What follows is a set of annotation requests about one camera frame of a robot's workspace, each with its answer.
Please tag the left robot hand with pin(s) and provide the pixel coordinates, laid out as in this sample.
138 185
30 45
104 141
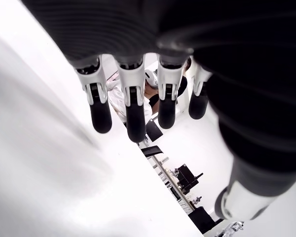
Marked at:
212 37

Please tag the person in black shirt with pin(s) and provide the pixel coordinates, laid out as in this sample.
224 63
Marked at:
183 85

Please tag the person wearing VR headset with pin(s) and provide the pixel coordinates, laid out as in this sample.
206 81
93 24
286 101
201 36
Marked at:
151 77

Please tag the black monitor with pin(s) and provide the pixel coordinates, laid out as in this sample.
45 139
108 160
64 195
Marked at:
155 130

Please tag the black flat device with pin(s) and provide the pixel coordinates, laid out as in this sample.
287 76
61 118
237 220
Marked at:
151 150

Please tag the black machine block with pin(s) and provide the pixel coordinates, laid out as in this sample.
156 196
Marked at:
186 176

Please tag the black box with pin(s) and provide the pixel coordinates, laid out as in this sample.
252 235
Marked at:
202 219

